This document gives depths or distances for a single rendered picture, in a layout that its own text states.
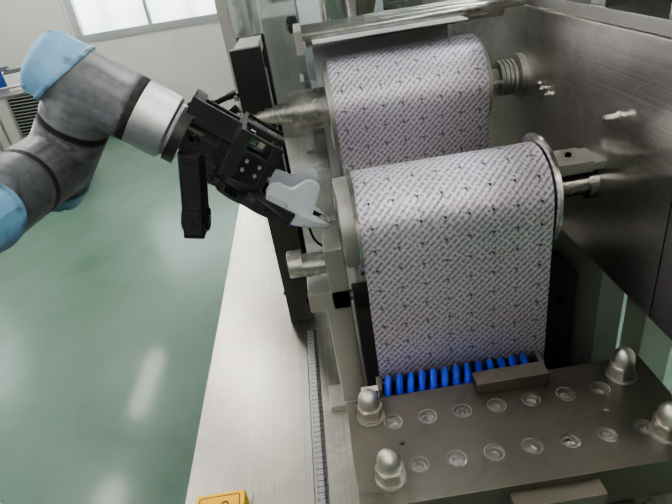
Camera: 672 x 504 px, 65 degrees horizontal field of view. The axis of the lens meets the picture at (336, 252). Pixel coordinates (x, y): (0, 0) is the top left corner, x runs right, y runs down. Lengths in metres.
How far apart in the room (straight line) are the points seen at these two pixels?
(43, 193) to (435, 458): 0.51
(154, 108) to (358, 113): 0.34
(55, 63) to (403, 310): 0.48
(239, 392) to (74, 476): 1.43
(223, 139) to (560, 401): 0.52
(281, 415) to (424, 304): 0.35
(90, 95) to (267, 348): 0.62
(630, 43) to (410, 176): 0.27
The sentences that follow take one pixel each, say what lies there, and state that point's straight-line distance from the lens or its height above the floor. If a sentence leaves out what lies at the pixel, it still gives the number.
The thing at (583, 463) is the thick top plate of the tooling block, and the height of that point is 1.03.
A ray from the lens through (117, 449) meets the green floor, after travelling 2.35.
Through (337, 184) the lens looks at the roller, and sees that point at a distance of 0.66.
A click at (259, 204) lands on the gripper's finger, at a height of 1.32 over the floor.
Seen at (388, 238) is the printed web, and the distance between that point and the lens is 0.64.
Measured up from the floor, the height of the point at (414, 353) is 1.06.
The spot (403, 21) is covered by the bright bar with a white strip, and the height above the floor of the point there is 1.45.
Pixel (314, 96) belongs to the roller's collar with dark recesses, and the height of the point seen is 1.36.
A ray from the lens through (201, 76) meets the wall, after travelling 6.32.
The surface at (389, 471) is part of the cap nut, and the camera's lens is 0.63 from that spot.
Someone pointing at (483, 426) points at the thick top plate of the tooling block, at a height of 1.03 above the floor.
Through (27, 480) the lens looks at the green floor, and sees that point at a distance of 2.46.
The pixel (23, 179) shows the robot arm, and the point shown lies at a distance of 0.59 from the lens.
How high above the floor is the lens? 1.56
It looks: 30 degrees down
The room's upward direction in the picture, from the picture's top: 9 degrees counter-clockwise
